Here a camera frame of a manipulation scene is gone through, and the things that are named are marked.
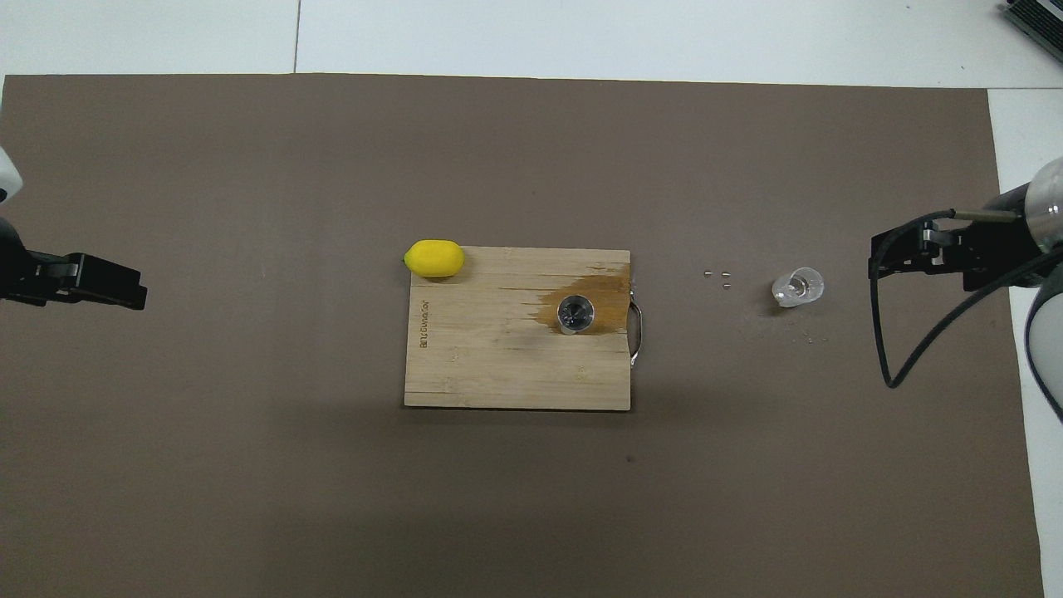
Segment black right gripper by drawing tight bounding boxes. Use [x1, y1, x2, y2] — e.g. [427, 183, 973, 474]
[870, 189, 1043, 292]

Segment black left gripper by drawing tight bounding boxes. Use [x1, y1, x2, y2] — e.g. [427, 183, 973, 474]
[0, 218, 149, 311]

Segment clear glass cup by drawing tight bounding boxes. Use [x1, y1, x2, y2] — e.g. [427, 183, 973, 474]
[772, 267, 825, 308]

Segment steel double jigger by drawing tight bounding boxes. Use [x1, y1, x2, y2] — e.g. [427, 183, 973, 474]
[556, 295, 595, 336]

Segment brown table mat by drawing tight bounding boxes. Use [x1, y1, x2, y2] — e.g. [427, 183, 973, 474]
[0, 73, 1046, 598]

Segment grey ribbed device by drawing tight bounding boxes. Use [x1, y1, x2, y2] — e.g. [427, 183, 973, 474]
[1001, 0, 1063, 63]

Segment yellow lemon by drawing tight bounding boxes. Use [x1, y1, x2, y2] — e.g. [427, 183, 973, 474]
[404, 239, 466, 278]

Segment wooden cutting board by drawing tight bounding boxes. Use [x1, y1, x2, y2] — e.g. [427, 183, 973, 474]
[404, 248, 644, 411]

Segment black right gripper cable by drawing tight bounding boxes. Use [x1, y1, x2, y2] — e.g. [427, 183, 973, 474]
[870, 208, 1063, 390]

